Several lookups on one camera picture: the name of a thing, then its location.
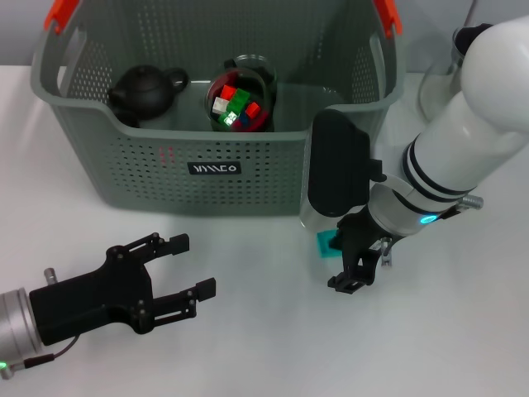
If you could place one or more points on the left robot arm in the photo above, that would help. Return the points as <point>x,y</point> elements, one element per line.
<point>16,326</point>

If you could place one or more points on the white brick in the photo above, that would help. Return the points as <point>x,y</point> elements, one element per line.
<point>220,106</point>

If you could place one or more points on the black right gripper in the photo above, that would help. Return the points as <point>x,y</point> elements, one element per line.
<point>363,248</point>

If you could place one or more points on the green stepped brick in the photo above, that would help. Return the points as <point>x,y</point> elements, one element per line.
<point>239,100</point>

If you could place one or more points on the teal square brick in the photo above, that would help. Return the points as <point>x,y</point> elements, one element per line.
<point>326,247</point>

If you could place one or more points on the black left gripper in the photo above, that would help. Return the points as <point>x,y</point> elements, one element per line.
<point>95,302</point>

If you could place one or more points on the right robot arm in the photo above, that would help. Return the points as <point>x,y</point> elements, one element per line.
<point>463,132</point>

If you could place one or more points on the blue square brick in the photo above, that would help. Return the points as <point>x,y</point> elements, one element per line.
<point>244,121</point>

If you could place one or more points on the grey perforated storage bin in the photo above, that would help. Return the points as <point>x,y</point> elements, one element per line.
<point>248,178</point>

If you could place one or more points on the small red brick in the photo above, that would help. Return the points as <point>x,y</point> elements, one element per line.
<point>228,92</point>
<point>252,109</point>

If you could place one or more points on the dark red curved brick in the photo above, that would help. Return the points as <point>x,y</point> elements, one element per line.
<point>259,123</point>

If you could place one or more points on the black clay teapot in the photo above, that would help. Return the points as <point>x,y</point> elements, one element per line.
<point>144,93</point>

